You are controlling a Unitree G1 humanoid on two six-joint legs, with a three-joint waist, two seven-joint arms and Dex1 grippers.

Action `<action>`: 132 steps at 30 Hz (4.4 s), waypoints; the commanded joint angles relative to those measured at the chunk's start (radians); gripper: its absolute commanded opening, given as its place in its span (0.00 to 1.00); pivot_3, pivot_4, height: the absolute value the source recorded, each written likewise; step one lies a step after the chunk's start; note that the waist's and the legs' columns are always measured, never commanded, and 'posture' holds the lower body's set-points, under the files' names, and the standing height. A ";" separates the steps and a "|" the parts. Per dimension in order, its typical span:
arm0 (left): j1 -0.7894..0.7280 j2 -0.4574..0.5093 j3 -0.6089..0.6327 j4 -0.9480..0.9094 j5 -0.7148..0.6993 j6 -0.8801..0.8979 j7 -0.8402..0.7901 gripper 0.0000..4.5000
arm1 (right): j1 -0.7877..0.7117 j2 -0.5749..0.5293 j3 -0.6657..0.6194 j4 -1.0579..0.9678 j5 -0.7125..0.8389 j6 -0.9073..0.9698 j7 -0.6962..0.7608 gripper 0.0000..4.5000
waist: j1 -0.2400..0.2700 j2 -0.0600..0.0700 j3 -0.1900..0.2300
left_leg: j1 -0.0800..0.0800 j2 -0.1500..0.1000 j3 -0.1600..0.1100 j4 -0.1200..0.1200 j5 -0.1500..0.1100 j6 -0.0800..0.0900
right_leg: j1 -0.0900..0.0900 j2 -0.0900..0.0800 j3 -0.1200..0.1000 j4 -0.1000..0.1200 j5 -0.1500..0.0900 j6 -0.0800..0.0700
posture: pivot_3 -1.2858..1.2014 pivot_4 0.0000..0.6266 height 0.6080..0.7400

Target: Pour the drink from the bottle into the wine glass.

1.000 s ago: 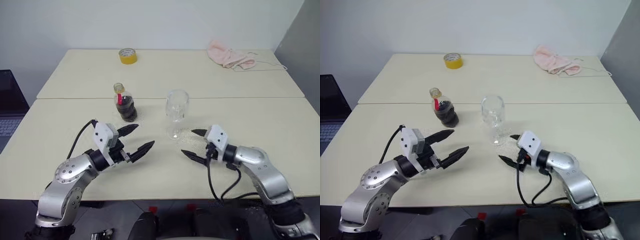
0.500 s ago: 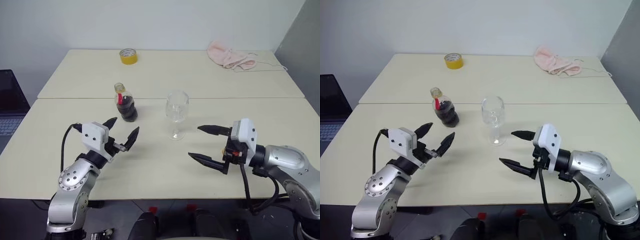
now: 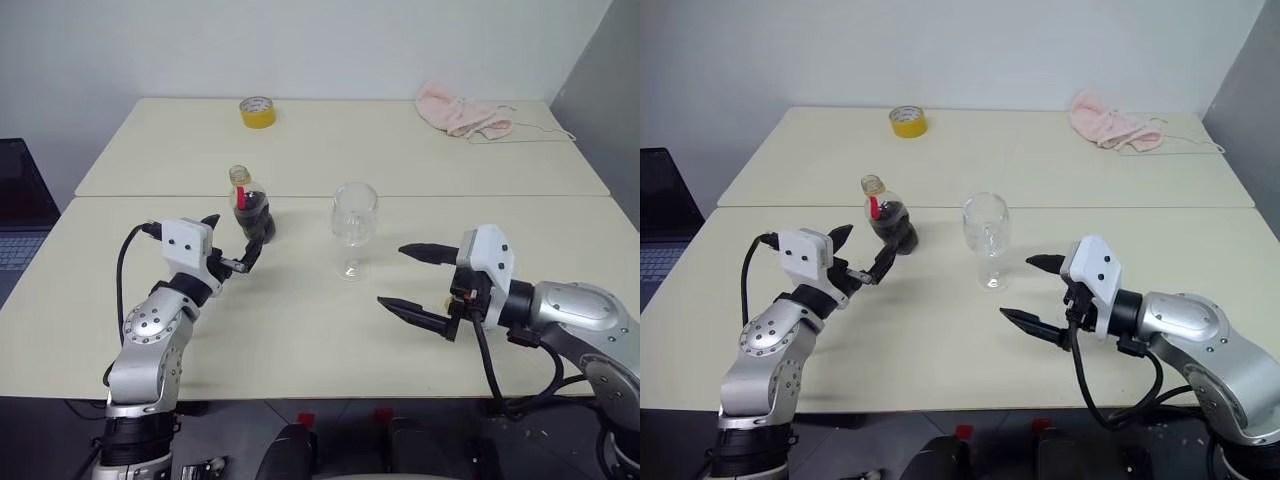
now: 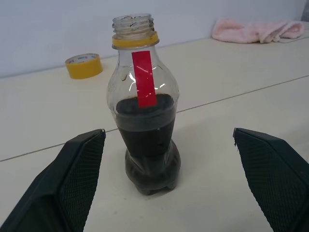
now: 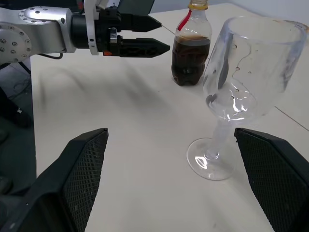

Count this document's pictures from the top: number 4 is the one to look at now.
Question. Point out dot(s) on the pink towel cloth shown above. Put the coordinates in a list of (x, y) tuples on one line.
[(253, 31)]

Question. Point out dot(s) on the yellow tape roll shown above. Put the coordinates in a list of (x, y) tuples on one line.
[(84, 68)]

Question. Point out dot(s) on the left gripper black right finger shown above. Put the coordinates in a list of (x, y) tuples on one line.
[(272, 178)]

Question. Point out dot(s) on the clear plastic cola bottle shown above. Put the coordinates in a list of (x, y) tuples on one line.
[(144, 140)]

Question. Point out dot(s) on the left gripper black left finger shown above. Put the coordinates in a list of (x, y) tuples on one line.
[(48, 183)]

